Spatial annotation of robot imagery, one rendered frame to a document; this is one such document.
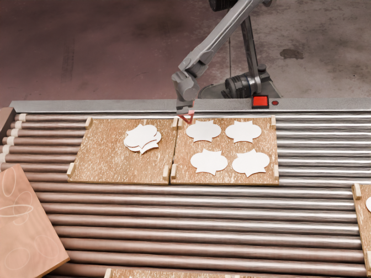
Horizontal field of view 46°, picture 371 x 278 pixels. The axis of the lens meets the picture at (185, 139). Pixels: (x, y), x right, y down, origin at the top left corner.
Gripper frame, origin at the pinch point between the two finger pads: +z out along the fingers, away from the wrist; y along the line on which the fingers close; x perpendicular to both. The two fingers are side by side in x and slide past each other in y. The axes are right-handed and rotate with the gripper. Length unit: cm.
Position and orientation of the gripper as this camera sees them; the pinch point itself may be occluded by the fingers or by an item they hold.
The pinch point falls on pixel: (190, 113)
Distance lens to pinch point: 177.8
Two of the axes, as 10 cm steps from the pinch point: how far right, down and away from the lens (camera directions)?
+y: 0.8, -7.2, 6.9
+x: -9.7, 1.0, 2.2
